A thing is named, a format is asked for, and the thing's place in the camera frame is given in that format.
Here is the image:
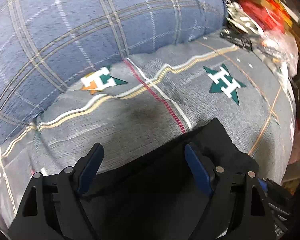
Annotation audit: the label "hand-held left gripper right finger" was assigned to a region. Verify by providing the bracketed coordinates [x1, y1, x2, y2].
[185, 143, 277, 240]

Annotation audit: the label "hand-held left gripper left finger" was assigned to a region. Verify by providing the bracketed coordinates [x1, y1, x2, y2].
[7, 143, 105, 240]

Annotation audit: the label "black pants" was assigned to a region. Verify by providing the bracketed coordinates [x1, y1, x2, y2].
[77, 117, 260, 240]

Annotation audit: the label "grey star print bed sheet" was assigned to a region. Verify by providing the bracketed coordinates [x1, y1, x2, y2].
[0, 34, 298, 230]

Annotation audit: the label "pink cloth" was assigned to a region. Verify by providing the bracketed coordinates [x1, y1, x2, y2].
[289, 127, 300, 166]

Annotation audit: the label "clear plastic bag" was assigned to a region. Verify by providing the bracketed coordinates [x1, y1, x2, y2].
[260, 27, 300, 78]

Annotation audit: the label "blue plaid pillow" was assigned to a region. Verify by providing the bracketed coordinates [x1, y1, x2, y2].
[0, 0, 228, 155]

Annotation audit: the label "white patterned plastic bag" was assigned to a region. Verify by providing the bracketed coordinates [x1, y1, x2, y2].
[226, 0, 263, 35]

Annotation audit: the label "red bag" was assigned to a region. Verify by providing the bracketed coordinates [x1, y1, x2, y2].
[232, 0, 293, 33]

